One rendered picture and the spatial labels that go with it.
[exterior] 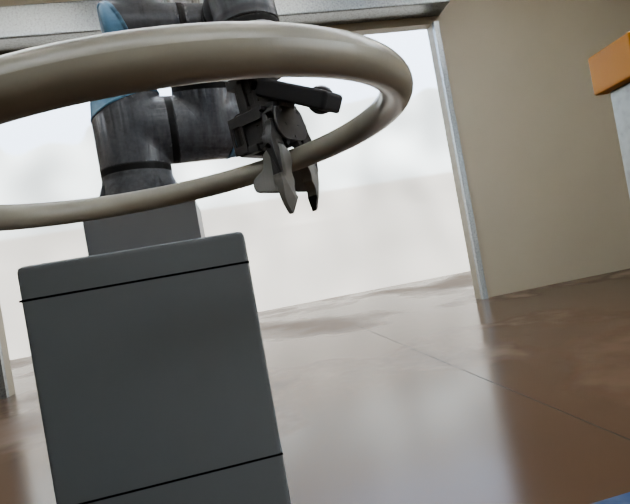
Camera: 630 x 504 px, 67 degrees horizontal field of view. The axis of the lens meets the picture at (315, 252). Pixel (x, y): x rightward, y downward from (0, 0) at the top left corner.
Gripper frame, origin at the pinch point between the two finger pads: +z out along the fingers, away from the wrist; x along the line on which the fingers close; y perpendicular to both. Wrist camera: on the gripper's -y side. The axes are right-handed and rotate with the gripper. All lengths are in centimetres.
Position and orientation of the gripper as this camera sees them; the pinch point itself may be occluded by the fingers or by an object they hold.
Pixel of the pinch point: (305, 201)
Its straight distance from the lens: 66.8
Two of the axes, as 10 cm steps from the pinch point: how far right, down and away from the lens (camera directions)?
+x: -5.2, 1.3, -8.5
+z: 2.5, 9.7, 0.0
